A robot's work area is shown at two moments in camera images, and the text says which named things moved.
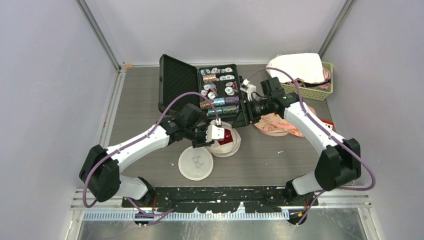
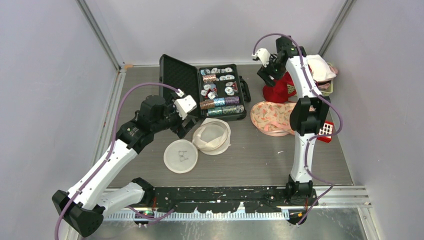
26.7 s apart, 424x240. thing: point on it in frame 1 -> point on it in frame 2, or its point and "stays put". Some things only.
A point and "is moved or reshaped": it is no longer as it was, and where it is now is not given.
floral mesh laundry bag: [274, 124] stays put
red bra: [228, 137] is moved or reshaped
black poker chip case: [220, 83] stays put
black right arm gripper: [245, 116] -> [262, 73]
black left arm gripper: [202, 142] -> [179, 129]
